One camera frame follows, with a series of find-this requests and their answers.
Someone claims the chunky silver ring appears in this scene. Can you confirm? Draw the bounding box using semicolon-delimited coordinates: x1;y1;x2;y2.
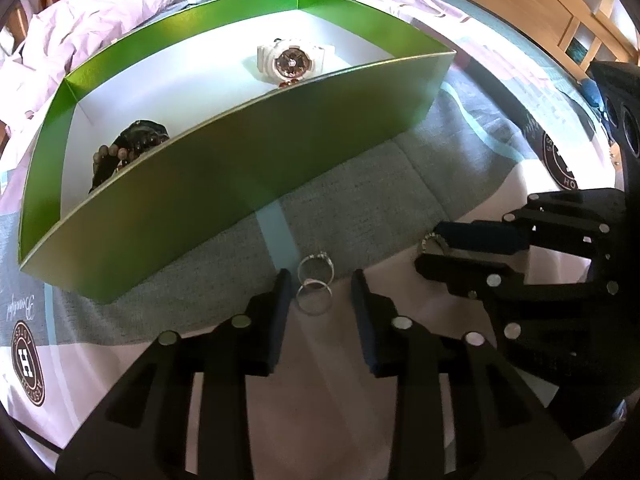
420;232;451;258

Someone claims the plain silver ring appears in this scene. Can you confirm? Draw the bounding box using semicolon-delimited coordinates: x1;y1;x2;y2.
295;282;332;316

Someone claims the silver ring with stones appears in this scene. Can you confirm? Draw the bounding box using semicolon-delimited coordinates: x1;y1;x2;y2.
297;251;335;286

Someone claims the white wrist watch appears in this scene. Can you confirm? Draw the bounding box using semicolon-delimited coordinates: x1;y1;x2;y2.
256;42;337;83

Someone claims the black bead bracelet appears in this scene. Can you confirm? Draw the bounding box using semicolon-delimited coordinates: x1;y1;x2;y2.
89;119;173;195

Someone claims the pink quilt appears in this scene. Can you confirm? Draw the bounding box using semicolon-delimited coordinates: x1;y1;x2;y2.
0;0;181;131

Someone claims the printed bedsheet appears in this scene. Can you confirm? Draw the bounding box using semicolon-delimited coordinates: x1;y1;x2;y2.
0;0;640;461

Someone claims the green cardboard box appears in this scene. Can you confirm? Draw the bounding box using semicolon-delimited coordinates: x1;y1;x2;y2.
17;0;457;306

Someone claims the dark brown bead bracelet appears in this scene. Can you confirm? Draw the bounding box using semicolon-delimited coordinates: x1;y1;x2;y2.
92;144;133;173

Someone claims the wooden bed frame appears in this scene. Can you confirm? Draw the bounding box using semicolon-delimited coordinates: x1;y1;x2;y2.
415;0;640;83

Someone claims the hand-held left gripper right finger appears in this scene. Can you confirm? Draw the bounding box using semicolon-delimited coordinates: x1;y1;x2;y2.
350;268;586;480

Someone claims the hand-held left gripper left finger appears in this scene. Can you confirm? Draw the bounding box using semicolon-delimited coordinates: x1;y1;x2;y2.
57;268;294;480

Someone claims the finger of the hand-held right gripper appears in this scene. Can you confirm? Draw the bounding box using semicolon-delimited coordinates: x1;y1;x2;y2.
433;188;627;262
414;253;627;433

